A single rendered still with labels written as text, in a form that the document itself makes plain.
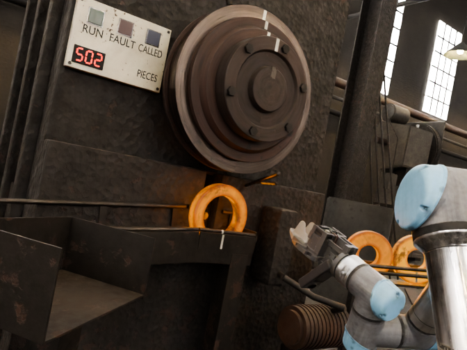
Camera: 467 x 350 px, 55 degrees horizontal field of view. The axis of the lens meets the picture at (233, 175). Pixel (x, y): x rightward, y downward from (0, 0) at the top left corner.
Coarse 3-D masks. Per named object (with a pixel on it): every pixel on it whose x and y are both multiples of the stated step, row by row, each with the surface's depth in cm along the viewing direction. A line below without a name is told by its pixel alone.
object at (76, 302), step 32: (0, 224) 77; (32, 224) 84; (64, 224) 92; (96, 224) 92; (0, 256) 67; (32, 256) 65; (64, 256) 94; (96, 256) 92; (128, 256) 89; (0, 288) 66; (32, 288) 64; (64, 288) 84; (96, 288) 86; (128, 288) 88; (0, 320) 66; (32, 320) 64; (64, 320) 71
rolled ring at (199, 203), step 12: (204, 192) 125; (216, 192) 127; (228, 192) 130; (192, 204) 126; (204, 204) 125; (240, 204) 133; (192, 216) 124; (240, 216) 133; (228, 228) 134; (240, 228) 134
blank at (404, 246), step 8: (400, 240) 145; (408, 240) 143; (400, 248) 143; (408, 248) 143; (400, 256) 143; (424, 256) 146; (392, 264) 145; (400, 264) 143; (408, 264) 143; (424, 264) 145; (400, 272) 143; (408, 272) 143; (416, 272) 143; (424, 272) 143; (408, 280) 143; (416, 280) 143; (424, 280) 143
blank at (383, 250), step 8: (360, 232) 144; (368, 232) 143; (352, 240) 143; (360, 240) 143; (368, 240) 143; (376, 240) 143; (384, 240) 143; (360, 248) 143; (376, 248) 143; (384, 248) 143; (376, 256) 146; (384, 256) 143; (392, 256) 143; (384, 264) 143
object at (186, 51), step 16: (208, 16) 118; (224, 16) 121; (240, 16) 124; (256, 16) 127; (272, 16) 130; (192, 32) 116; (288, 32) 134; (192, 48) 117; (176, 64) 115; (304, 64) 138; (176, 80) 115; (176, 96) 115; (176, 112) 119; (304, 112) 140; (192, 128) 119; (192, 144) 120; (208, 144) 122; (288, 144) 138; (208, 160) 123; (224, 160) 125; (272, 160) 135
